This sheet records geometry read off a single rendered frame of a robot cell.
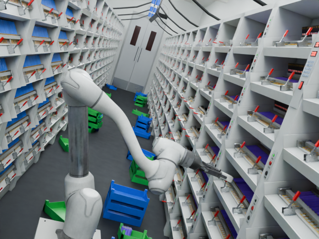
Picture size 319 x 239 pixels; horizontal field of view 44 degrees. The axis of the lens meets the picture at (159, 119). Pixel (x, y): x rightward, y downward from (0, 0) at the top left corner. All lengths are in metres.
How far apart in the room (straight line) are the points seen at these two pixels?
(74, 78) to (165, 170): 0.60
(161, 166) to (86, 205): 0.40
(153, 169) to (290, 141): 0.66
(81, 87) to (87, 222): 0.64
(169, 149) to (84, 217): 0.52
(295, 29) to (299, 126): 0.83
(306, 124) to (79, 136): 1.07
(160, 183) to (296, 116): 0.71
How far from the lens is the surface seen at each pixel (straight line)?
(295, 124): 1.55
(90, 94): 1.79
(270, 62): 2.23
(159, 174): 1.87
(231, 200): 2.01
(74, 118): 1.98
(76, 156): 2.04
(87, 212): 1.92
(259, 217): 1.63
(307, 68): 1.59
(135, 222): 3.13
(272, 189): 1.59
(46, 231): 2.11
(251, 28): 2.92
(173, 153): 1.95
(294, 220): 1.40
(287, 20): 2.26
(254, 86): 2.13
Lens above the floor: 1.31
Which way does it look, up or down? 9 degrees down
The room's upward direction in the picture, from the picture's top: 19 degrees clockwise
